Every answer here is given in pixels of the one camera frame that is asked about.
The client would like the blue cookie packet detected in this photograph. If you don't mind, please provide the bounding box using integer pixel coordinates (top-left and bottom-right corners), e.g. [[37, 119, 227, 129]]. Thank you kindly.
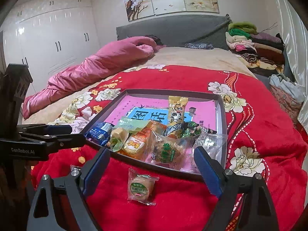
[[85, 122, 114, 146]]

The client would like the round green label pastry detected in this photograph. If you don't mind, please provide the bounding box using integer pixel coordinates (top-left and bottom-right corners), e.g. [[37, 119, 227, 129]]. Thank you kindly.
[[127, 168, 159, 206]]

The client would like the orange snack packet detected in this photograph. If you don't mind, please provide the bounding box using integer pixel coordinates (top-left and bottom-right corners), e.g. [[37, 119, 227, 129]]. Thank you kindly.
[[118, 120, 167, 161]]

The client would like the small dark chocolate packet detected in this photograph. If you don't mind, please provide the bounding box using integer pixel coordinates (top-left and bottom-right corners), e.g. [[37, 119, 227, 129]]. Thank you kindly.
[[202, 126, 217, 135]]

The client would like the clear nut pastry packet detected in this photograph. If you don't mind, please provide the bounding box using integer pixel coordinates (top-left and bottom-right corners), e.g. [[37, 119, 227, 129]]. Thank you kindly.
[[145, 131, 195, 170]]

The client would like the green foil candy packet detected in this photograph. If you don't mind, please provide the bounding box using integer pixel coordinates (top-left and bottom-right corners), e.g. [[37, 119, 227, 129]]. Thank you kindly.
[[181, 121, 205, 138]]

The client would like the yellow cartoon snack stick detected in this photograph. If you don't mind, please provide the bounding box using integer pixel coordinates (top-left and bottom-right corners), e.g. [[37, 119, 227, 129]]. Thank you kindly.
[[164, 95, 188, 139]]

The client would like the green clear pastry packet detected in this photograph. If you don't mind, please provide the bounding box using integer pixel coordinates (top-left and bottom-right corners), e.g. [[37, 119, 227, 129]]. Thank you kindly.
[[110, 117, 150, 152]]

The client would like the white wardrobe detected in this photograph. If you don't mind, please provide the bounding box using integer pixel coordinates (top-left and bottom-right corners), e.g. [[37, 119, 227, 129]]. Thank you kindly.
[[1, 0, 100, 95]]

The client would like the red floral blanket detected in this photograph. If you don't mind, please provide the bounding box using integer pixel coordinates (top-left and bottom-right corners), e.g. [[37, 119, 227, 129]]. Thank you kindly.
[[32, 64, 307, 230]]

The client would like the dark shallow box tray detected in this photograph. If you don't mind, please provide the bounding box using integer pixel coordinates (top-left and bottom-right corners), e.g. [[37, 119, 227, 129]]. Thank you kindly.
[[82, 89, 227, 180]]

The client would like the pink quilt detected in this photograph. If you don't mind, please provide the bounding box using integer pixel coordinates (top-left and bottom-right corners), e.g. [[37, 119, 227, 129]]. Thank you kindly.
[[23, 36, 157, 119]]

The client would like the floral fabric basket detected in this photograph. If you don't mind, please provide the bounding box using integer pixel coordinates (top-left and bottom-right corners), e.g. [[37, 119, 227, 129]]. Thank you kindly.
[[270, 85, 303, 126]]

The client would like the pink blue book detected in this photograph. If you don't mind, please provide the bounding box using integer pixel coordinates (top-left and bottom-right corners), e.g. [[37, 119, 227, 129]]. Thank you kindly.
[[103, 94, 217, 174]]

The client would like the grey clothes pile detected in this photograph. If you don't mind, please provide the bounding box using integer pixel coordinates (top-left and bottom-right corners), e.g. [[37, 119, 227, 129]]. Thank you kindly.
[[269, 74, 305, 103]]

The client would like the beige bed sheet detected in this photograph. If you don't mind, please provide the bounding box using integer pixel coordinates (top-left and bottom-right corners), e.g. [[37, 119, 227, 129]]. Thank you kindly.
[[21, 47, 255, 124]]

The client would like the grey headboard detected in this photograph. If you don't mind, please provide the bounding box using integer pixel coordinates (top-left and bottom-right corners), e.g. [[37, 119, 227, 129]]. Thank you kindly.
[[116, 15, 232, 50]]

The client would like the folded clothes stack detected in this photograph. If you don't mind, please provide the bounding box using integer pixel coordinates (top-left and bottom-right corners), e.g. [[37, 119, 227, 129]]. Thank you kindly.
[[226, 21, 285, 77]]

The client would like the dark patterned cloth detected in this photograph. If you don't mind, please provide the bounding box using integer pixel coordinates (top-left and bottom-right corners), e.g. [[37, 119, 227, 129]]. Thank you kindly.
[[184, 43, 214, 50]]

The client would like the white satin curtain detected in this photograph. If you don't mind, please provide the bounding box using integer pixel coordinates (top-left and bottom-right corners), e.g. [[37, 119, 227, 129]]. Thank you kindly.
[[276, 0, 307, 129]]

